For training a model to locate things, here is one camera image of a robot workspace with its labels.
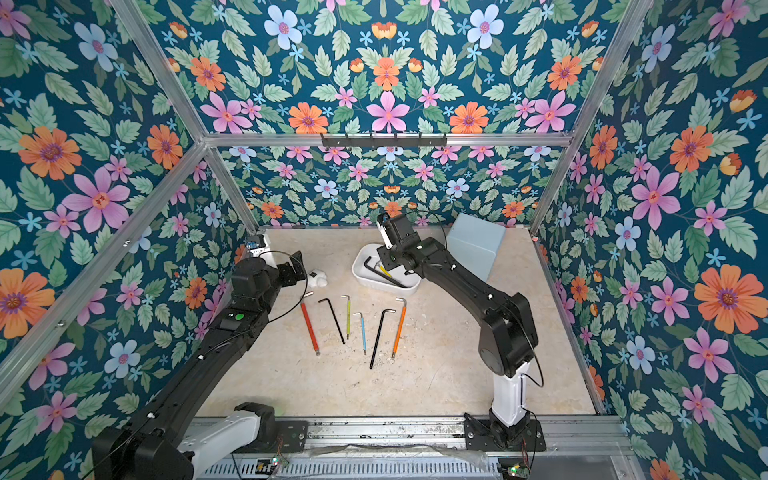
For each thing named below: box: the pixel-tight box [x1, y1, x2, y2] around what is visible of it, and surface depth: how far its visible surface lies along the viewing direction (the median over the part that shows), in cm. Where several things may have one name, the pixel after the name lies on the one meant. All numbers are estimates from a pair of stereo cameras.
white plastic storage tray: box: [352, 243, 422, 293], surface depth 107 cm
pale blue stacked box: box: [446, 212, 506, 282], surface depth 100 cm
